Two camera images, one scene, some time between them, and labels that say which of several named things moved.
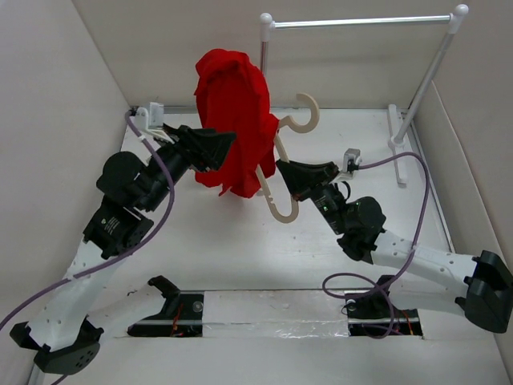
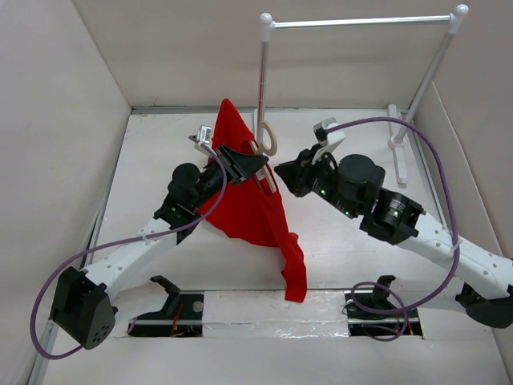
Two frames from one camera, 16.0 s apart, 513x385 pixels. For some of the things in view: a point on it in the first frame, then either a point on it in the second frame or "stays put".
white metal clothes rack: (397, 128) stays put
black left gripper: (203, 147) to (239, 166)
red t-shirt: (233, 97) to (249, 212)
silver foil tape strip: (273, 314) stays put
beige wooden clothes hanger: (292, 125) to (260, 149)
